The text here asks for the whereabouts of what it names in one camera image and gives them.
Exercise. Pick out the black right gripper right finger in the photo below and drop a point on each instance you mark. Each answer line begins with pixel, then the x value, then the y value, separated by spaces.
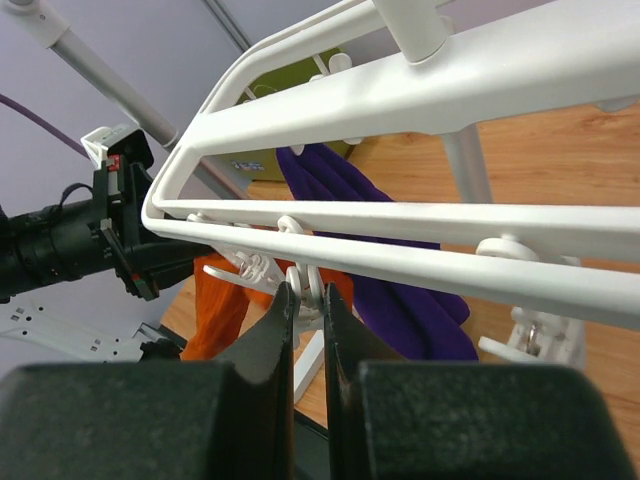
pixel 392 418

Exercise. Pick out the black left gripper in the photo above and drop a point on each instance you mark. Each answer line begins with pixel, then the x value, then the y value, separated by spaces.
pixel 145 262

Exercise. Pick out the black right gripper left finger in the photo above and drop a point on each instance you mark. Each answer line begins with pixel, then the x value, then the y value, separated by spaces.
pixel 227 418

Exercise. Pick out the white clip sock hanger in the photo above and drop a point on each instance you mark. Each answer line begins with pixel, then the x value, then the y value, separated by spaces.
pixel 325 150

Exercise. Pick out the white and grey drying rack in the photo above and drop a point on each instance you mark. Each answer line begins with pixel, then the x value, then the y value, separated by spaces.
pixel 52 31

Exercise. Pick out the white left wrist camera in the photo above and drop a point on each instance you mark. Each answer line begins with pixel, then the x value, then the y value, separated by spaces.
pixel 123 139

